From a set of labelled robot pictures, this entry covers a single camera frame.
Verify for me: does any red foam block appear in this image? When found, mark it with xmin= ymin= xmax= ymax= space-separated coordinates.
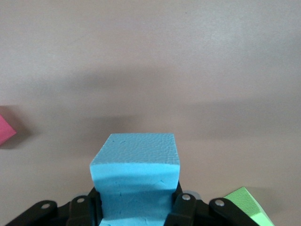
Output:
xmin=0 ymin=105 xmax=17 ymax=146

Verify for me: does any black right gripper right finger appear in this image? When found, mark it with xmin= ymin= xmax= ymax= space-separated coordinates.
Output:
xmin=165 ymin=183 xmax=257 ymax=226

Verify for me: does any green foam block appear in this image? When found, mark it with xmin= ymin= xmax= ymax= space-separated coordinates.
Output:
xmin=222 ymin=186 xmax=275 ymax=226

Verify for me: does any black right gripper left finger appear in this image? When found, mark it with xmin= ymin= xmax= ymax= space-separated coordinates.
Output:
xmin=4 ymin=187 xmax=104 ymax=226

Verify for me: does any blue foam block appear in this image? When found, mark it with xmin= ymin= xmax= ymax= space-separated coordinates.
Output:
xmin=90 ymin=133 xmax=182 ymax=226

